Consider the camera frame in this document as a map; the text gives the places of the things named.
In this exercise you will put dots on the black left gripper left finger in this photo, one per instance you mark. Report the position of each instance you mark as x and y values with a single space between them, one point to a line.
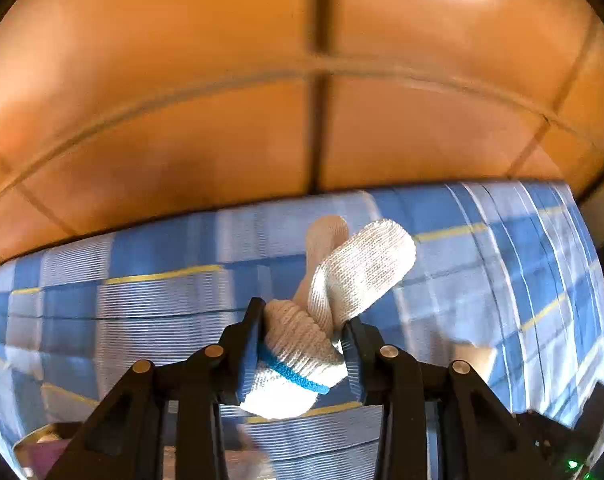
123 437

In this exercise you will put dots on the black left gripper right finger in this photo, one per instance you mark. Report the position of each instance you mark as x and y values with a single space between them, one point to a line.
475 436

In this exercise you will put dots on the white sock with teal stripe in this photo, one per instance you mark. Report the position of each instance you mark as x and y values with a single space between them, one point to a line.
300 357

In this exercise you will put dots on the purple paper gift box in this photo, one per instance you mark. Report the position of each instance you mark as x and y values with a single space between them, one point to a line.
43 455

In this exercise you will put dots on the gold metal tray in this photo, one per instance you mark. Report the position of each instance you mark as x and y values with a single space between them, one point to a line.
50 432

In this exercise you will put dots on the blue plaid bed sheet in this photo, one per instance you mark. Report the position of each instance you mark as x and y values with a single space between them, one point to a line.
507 265

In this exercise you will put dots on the wooden wardrobe panelling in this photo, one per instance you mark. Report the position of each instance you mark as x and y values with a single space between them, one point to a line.
114 112

